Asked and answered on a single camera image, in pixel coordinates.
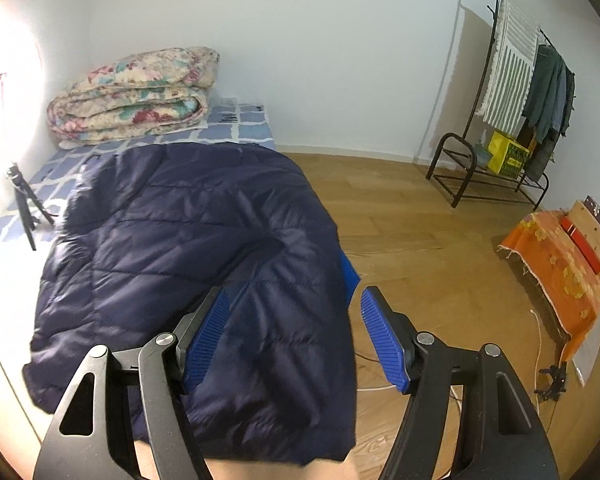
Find navy blue puffer jacket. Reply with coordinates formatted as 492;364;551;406
22;143;358;465

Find black metal clothes rack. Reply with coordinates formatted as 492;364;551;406
426;0;576;210

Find dark green hanging clothes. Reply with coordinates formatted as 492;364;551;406
517;44;576;183

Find blue patterned bed sheet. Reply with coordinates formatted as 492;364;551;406
29;102;275;220

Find black light tripod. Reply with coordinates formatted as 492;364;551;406
7;162;55;252

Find beige fleece blanket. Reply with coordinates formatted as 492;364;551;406
0;313;358;479

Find black clamp on floor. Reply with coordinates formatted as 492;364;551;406
534;361;567;402

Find orange floral cloth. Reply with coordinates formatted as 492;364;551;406
498;210;600;361

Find red book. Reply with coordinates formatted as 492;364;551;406
560;216;600;274

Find wooden board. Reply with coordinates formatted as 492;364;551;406
567;196;600;258

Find yellow box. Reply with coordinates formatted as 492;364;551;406
486;130;530;179

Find floral folded quilt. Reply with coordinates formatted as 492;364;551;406
47;47;220;145

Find white cable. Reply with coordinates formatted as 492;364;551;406
354;306;560;436

